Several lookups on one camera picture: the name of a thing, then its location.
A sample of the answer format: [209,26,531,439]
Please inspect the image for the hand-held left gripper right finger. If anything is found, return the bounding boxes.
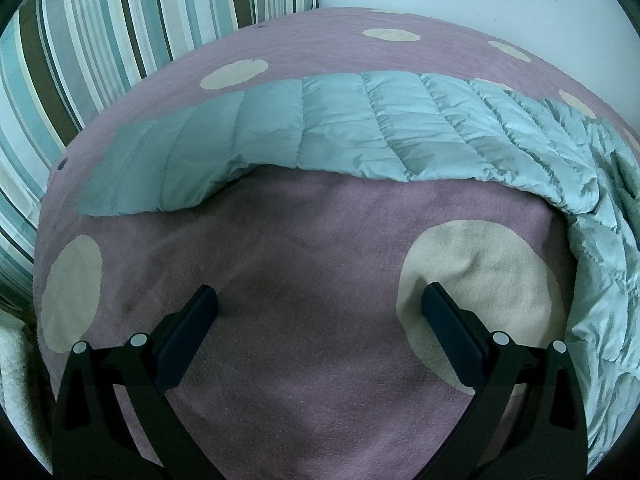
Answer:
[421,281,588,480]

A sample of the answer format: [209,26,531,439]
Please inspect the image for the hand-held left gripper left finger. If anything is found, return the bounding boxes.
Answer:
[50,284,221,480]

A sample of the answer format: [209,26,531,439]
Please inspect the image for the light green puffer jacket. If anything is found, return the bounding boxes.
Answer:
[77,71,640,471]

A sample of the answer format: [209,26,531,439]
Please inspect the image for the pink polka dot blanket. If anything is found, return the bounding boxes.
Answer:
[32,6,640,480]

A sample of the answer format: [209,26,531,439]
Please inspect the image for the white quilted cloth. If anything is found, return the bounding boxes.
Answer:
[0,310,56,463]

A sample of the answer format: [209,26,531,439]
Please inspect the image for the striped pillow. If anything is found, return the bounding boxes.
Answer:
[0,0,321,311]

